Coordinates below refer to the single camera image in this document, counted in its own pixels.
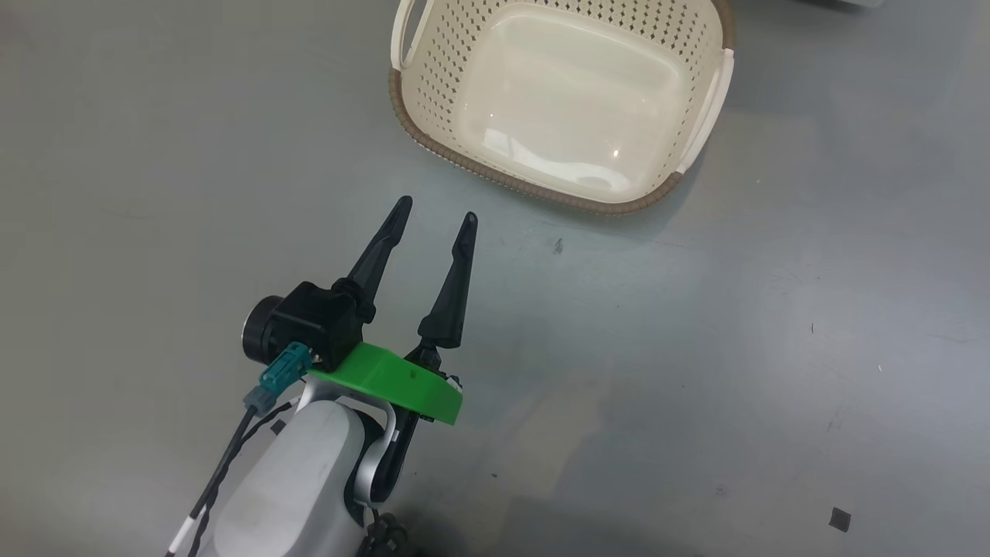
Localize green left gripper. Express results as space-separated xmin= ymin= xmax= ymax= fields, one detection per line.
xmin=308 ymin=196 xmax=479 ymax=496

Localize cream perforated laundry basket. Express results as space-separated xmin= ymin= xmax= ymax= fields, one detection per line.
xmin=389 ymin=0 xmax=736 ymax=216

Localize left camera cable teal plug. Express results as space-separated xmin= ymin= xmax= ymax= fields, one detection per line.
xmin=165 ymin=342 xmax=314 ymax=557

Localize thin twisted left arm cable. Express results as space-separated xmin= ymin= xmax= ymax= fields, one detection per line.
xmin=186 ymin=398 xmax=302 ymax=557

